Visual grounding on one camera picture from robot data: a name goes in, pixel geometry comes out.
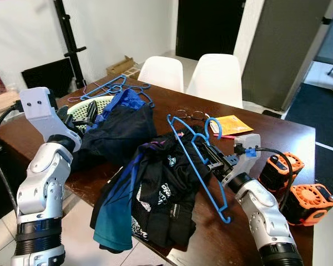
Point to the teal blue garment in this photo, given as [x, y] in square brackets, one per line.
[116, 221]

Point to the black floor mat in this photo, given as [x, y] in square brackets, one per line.
[316, 111]

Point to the yellow paper packet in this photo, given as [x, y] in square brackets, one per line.
[233, 124]

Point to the black printed jersey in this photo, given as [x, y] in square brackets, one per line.
[172, 199]

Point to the white laundry basket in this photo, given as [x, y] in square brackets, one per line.
[102, 101]

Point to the pink pen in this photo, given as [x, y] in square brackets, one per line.
[227, 136]

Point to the orange black fan unit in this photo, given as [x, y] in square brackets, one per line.
[311, 202]
[280, 172]

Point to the dark door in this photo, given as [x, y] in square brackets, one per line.
[211, 27]

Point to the open cardboard box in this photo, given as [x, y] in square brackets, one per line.
[121, 66]

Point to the grey door panel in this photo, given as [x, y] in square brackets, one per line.
[288, 50]

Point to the black stand pole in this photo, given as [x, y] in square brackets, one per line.
[67, 33]

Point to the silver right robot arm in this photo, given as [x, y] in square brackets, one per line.
[261, 210]

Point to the thin rimmed eyeglasses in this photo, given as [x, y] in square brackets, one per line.
[195, 114]

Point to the plain navy garment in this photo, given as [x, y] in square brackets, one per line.
[122, 136]

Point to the black flat panel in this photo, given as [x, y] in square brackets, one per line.
[47, 77]

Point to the white plastic chair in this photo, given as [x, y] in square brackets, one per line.
[216, 80]
[161, 75]

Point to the bright blue cloth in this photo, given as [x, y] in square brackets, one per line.
[127, 102]

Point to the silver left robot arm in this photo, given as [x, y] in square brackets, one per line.
[41, 188]

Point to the blue plastic clothes hanger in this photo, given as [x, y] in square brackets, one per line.
[106, 82]
[213, 195]
[147, 91]

